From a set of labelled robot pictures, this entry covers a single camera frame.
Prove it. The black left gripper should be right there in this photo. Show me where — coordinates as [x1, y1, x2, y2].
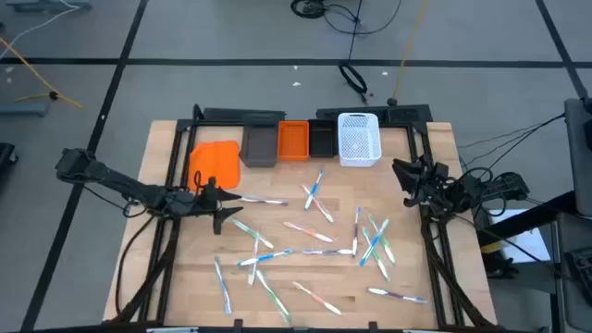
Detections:
[184, 176, 245, 236]

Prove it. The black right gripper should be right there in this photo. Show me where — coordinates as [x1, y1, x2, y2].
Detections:
[392, 155, 450, 215]

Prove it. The purple white toothbrush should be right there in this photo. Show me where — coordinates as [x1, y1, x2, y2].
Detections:
[239, 196, 290, 205]
[351, 206, 362, 257]
[302, 248, 354, 257]
[366, 287, 429, 305]

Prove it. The green white toothbrush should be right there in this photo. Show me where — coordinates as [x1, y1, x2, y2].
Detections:
[254, 268, 293, 327]
[230, 217, 275, 250]
[367, 213, 397, 265]
[361, 226, 391, 282]

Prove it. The blue white toothbrush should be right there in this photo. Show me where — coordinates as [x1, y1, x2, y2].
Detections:
[303, 168, 325, 211]
[213, 256, 233, 316]
[237, 248, 294, 268]
[359, 217, 390, 268]

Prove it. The grey plastic bin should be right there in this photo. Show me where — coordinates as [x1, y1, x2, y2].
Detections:
[239, 124, 279, 168]

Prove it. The white perforated basket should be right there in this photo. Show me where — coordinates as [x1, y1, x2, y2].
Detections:
[337, 112, 383, 168]

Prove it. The orange plastic bin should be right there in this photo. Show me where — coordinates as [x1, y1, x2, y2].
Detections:
[277, 120, 311, 162]

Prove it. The black plastic bin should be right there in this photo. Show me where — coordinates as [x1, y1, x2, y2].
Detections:
[308, 118, 339, 159]

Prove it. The black diagonal beam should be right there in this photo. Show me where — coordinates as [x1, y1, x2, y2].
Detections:
[475, 189, 580, 247]

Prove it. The white sheet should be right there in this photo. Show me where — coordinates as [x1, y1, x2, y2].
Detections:
[486, 207, 552, 265]

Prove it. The black keyboard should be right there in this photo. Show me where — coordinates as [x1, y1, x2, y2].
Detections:
[566, 247, 592, 304]

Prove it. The grey stand base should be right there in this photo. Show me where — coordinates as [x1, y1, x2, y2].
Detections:
[5, 0, 93, 14]
[0, 102, 50, 117]

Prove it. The black perforated mount plate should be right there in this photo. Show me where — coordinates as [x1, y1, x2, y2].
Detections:
[202, 106, 287, 127]
[315, 104, 434, 125]

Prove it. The yellow hanging cable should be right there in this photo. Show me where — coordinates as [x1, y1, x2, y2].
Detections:
[389, 0, 430, 107]

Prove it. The black coiled floor cable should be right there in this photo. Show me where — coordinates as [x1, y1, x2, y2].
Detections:
[338, 61, 370, 105]

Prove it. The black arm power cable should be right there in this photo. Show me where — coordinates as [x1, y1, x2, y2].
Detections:
[113, 215, 156, 321]

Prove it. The thin black hanging cable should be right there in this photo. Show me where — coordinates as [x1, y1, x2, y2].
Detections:
[346, 0, 364, 66]

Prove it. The yellow floor cable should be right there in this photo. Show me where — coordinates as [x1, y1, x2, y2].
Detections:
[0, 36, 85, 111]

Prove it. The black cable bundle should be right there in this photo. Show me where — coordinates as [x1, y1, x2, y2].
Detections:
[290, 0, 404, 36]

